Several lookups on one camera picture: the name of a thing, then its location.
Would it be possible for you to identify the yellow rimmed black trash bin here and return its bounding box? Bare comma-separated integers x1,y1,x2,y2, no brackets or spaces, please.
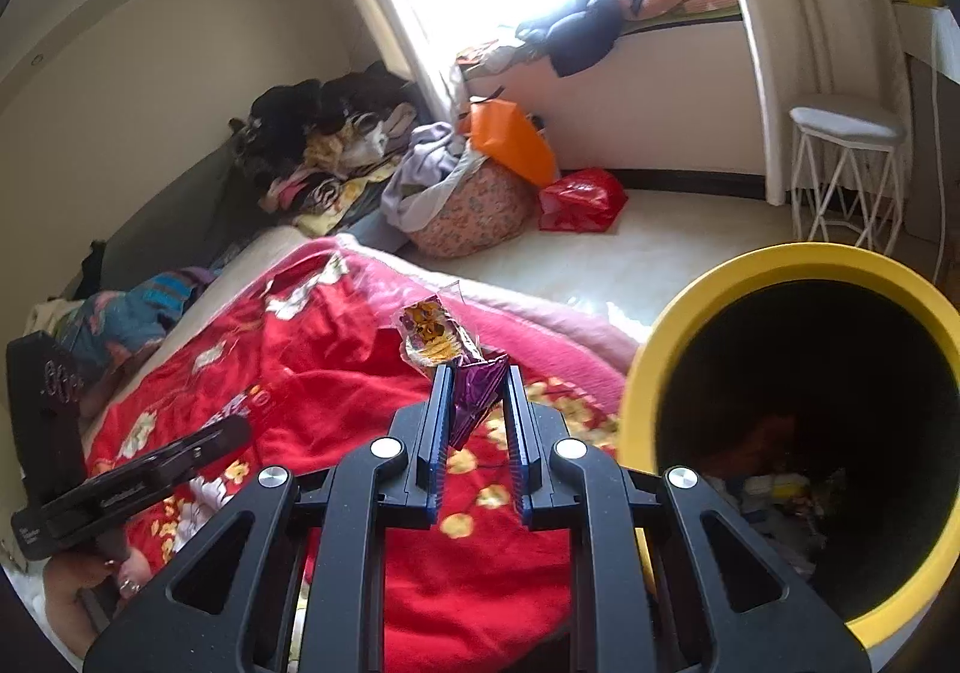
621,243,960,653

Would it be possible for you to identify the floral fabric basket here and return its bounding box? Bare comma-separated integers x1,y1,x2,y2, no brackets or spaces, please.
405,158,537,260

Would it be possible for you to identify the white wire stool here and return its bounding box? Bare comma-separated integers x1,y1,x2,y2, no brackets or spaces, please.
787,104,908,254

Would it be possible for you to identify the dark padded jacket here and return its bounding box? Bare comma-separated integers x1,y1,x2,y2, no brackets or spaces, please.
516,0,623,77

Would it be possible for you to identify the wide cream curtain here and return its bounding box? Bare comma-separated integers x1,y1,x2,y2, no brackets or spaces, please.
709,0,912,209

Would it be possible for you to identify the pile of mixed clothes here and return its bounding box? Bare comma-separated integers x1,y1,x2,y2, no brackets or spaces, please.
229,61,421,231

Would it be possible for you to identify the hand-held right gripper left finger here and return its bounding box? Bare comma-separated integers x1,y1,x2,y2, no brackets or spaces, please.
82,365,458,673

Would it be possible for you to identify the grey white garment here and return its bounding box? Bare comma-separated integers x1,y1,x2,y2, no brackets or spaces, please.
381,121,481,231

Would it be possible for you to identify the red shopping bag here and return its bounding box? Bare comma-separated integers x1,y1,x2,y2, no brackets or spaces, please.
538,167,629,233

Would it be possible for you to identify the dark cloth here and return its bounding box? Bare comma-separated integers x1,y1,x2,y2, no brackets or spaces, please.
71,239,110,303

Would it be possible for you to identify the grey padded headboard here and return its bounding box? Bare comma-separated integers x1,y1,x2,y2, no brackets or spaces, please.
97,140,256,269

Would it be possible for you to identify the white window seat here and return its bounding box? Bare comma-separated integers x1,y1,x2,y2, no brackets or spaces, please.
457,16,766,190

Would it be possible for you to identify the narrow cream curtain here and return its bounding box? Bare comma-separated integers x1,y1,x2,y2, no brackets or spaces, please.
307,0,466,141

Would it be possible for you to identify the purple foil snack wrapper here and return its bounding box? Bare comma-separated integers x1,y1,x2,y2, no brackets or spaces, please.
401,294,512,450

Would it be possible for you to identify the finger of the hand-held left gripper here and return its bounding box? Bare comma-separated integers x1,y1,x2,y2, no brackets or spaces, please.
96,415,254,529

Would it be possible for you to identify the red floral blanket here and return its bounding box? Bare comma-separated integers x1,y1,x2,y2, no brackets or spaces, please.
82,234,646,673

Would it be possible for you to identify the person's left hand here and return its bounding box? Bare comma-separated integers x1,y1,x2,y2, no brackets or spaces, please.
41,553,155,645

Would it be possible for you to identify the teal patterned garment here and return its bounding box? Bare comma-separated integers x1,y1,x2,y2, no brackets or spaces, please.
52,268,218,374

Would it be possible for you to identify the bed with cream sheet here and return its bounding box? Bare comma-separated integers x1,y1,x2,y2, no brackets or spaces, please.
30,223,308,419

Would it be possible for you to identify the orange paper bag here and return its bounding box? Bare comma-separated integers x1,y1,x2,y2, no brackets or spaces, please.
461,98,560,188

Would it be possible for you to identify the white power cord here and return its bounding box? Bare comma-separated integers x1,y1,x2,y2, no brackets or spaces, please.
928,13,950,273

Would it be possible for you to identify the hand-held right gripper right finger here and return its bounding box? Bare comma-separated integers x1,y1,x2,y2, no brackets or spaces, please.
504,365,871,673

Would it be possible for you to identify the pale folded cloth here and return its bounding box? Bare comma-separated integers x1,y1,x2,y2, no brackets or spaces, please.
454,38,526,77

